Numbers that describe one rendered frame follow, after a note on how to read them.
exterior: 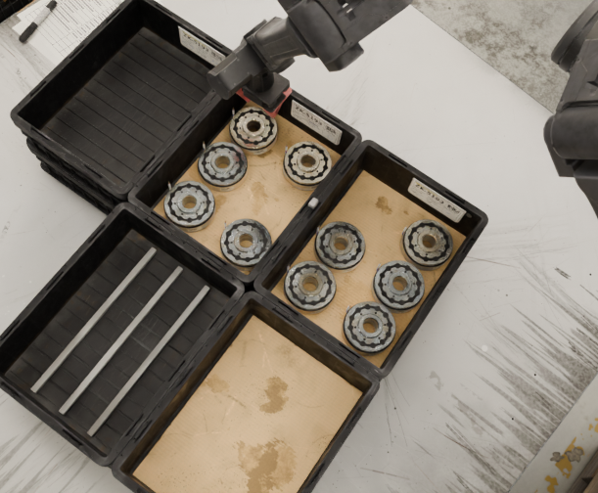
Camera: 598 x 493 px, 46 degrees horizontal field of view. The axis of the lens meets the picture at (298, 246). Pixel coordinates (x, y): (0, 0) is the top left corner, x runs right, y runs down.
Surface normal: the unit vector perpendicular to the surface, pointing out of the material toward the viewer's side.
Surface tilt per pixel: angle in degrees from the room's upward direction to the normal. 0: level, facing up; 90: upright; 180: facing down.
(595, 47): 55
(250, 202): 0
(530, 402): 0
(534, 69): 0
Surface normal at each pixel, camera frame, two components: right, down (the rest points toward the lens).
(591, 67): -0.76, -0.40
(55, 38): 0.07, -0.36
